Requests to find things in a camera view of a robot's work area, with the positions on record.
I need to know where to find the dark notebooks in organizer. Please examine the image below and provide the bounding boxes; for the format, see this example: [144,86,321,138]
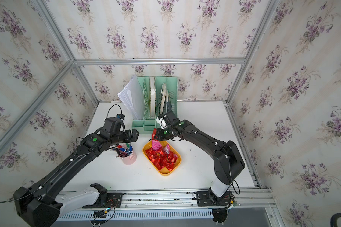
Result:
[159,83,172,114]

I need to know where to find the pens in cup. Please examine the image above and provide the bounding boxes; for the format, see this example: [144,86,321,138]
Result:
[112,143,133,159]

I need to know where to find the white paper stack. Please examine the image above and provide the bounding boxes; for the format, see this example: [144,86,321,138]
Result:
[118,75,145,120]

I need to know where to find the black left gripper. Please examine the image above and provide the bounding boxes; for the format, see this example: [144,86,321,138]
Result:
[108,127,141,147]

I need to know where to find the white book in organizer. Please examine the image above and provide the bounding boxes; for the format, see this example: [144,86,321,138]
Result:
[150,77,156,118]

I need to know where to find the red tea bag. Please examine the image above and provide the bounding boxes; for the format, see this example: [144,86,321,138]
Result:
[152,128,157,141]
[159,154,168,161]
[153,159,165,170]
[168,152,179,163]
[145,148,159,163]
[163,159,175,172]

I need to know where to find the yellow plastic storage tray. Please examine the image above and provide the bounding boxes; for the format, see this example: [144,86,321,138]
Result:
[143,141,182,176]

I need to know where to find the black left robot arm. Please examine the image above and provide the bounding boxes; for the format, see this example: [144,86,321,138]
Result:
[13,113,140,227]

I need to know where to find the pink metal pen cup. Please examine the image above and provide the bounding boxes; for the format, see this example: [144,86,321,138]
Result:
[121,152,137,165]

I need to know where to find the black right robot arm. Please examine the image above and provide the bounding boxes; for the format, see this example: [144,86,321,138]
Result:
[154,111,245,200]

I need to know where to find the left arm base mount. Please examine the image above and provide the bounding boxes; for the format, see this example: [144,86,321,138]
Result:
[82,183,123,209]

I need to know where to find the aluminium front rail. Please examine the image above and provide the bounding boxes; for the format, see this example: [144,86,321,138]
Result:
[39,188,276,212]

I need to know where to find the pink tea bag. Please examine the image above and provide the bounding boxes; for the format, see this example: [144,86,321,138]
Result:
[162,143,171,155]
[151,140,163,151]

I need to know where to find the mint green file organizer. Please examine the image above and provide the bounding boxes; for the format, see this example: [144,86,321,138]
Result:
[132,76,178,134]

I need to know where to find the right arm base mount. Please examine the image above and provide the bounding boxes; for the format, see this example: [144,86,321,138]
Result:
[193,190,235,207]

